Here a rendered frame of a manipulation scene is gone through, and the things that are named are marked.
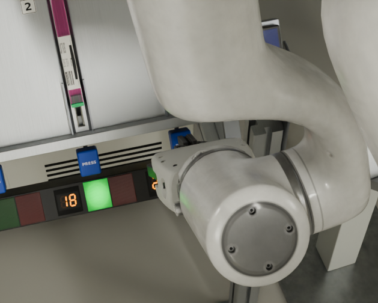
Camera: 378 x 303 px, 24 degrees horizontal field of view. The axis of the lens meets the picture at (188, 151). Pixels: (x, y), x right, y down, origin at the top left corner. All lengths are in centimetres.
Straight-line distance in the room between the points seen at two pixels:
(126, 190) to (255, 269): 38
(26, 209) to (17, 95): 14
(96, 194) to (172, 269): 70
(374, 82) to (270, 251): 31
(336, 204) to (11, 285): 109
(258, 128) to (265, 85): 49
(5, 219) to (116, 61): 23
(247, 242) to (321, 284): 104
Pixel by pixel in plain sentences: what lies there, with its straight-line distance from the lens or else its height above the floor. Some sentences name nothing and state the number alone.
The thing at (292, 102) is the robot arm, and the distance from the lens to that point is 64.
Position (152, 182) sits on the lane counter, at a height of 66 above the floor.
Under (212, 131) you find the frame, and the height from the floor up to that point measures 32.
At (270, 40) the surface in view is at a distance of 99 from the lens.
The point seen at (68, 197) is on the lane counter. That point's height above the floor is 66.
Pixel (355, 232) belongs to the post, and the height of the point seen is 15.
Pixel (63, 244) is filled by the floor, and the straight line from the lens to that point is 176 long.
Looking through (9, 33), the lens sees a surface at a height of 81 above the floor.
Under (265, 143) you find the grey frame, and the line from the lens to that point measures 114.
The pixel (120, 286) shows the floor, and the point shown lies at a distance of 171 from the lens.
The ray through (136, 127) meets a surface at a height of 73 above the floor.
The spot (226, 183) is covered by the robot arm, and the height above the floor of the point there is 95.
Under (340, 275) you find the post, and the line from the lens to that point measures 173.
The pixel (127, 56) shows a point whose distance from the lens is 100.
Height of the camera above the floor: 154
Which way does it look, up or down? 56 degrees down
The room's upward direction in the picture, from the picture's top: straight up
